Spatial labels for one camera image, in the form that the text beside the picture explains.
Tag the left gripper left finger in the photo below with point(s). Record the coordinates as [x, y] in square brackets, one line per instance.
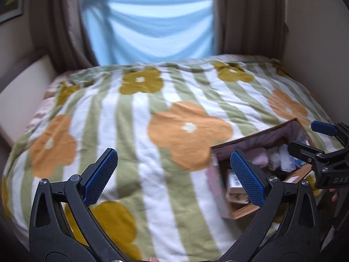
[62, 227]

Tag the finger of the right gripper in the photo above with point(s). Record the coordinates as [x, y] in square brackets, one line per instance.
[306, 153]
[324, 128]

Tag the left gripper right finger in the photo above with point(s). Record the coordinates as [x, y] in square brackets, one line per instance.
[286, 227]

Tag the clear floss pick case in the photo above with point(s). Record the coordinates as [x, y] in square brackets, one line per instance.
[287, 162]

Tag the pink cardboard box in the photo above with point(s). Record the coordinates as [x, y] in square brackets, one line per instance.
[216, 174]

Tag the pink fluffy sock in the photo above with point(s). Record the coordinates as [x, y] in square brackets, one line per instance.
[258, 156]

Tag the white and blue box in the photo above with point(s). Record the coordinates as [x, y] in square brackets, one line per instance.
[233, 184]

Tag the white patterned pouch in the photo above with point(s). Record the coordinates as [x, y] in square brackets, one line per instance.
[274, 158]

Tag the white patterned small box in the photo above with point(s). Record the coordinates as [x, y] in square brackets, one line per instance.
[238, 198]

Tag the brown right curtain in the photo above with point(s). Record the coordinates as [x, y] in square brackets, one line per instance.
[250, 27]

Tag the beige headboard cushion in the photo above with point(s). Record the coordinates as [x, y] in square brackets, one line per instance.
[22, 91]

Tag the floral striped blanket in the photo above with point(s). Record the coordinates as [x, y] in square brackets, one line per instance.
[162, 119]

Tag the light blue window cloth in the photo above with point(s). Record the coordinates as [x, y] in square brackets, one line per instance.
[149, 31]

